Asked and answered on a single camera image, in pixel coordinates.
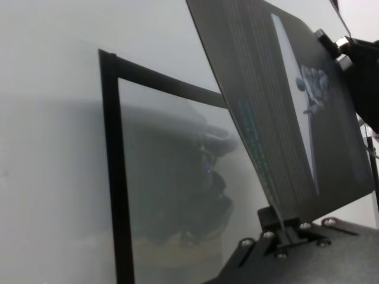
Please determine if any black company introduction poster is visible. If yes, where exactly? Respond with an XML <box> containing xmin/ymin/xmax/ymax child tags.
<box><xmin>185</xmin><ymin>0</ymin><xmax>374</xmax><ymax>223</ymax></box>

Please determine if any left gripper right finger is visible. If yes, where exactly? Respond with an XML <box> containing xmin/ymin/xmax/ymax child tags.
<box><xmin>280</xmin><ymin>217</ymin><xmax>302</xmax><ymax>249</ymax></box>

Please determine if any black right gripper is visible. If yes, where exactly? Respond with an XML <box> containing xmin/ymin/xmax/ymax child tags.
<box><xmin>313</xmin><ymin>27</ymin><xmax>379</xmax><ymax>137</ymax></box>

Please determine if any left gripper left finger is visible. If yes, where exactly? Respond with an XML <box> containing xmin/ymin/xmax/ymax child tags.
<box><xmin>256</xmin><ymin>205</ymin><xmax>281</xmax><ymax>235</ymax></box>

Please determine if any grey right gripper cable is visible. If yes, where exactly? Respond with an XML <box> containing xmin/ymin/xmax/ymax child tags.
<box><xmin>329</xmin><ymin>0</ymin><xmax>353</xmax><ymax>41</ymax></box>

